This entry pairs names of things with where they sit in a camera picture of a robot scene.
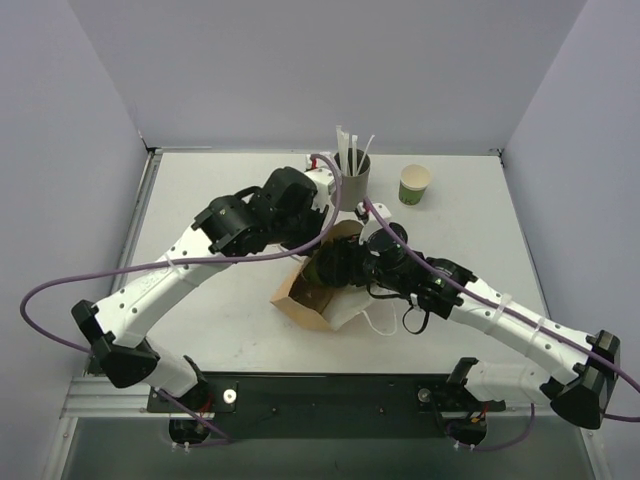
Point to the brown paper bag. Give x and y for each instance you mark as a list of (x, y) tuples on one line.
[(323, 308)]

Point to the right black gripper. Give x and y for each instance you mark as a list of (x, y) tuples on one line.
[(333, 265)]

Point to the grey cylindrical straw holder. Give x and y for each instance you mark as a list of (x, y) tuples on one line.
[(353, 190)]

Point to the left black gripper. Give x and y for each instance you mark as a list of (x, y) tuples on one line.
[(310, 228)]

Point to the aluminium rail frame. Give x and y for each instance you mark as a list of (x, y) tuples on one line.
[(96, 397)]

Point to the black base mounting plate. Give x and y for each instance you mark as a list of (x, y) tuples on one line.
[(257, 406)]

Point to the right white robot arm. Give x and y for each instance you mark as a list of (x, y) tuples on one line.
[(571, 371)]

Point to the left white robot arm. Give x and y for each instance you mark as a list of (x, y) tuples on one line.
[(289, 210)]

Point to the green paper coffee cup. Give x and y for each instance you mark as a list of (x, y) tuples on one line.
[(310, 273)]

